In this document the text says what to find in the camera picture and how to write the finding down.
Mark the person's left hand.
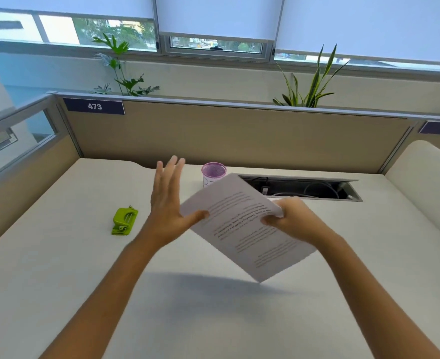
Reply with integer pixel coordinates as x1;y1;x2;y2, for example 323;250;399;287
145;156;210;248

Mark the person's right hand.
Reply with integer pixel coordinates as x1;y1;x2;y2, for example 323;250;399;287
261;197;331;246

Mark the white printed paper sheet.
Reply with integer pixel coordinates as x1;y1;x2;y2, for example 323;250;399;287
179;173;318;284

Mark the person's left forearm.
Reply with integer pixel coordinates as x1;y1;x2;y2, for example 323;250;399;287
39;235;164;359

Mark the person's right forearm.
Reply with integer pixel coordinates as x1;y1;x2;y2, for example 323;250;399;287
315;230;440;359

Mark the purple mesh pen cup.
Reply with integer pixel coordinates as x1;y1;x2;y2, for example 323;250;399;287
201;162;227;188

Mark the green hole punch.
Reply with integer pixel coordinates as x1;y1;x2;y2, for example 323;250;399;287
111;206;140;236

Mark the beige desk partition panel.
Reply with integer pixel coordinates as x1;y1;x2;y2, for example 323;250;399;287
54;92;420;175

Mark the long-leaved green plant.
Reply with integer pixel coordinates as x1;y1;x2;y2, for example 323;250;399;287
272;43;351;108

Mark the leafy green plant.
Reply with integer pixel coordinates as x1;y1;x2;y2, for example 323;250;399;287
91;32;161;97

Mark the glass side partition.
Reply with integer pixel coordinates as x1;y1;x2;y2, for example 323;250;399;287
0;92;84;256

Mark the white roller blind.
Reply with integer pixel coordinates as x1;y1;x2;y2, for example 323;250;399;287
0;0;157;23
274;0;440;66
154;0;285;42

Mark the black cable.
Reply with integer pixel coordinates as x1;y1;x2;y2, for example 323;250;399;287
248;177;272;195

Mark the desk cable tray opening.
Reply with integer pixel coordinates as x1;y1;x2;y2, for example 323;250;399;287
238;174;364;202

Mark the white cable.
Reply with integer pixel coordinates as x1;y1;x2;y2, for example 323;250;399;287
303;181;341;199

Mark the grey window frame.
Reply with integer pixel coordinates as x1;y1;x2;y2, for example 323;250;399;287
0;7;440;84

